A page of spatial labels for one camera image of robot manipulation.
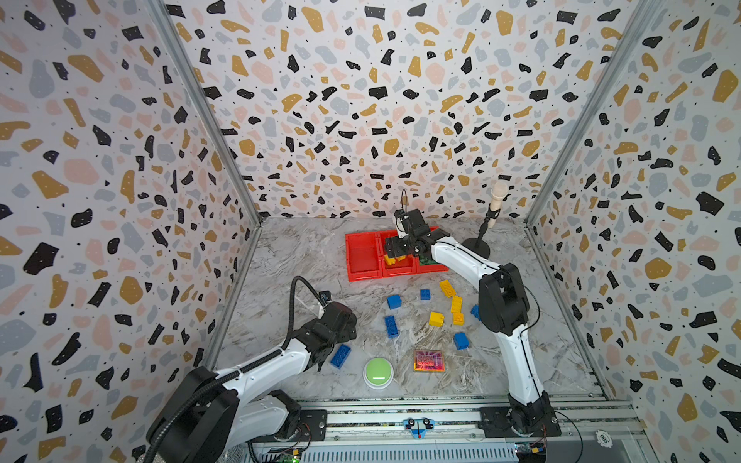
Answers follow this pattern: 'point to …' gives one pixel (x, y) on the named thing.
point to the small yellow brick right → (458, 318)
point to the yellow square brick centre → (436, 319)
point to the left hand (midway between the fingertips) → (344, 320)
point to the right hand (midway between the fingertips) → (394, 237)
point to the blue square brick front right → (461, 340)
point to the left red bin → (363, 256)
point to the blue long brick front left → (341, 356)
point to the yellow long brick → (448, 288)
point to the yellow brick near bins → (392, 260)
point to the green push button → (378, 371)
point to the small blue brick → (425, 294)
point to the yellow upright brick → (456, 306)
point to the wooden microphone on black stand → (480, 245)
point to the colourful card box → (428, 361)
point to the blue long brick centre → (392, 327)
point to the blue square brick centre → (394, 301)
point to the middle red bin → (408, 265)
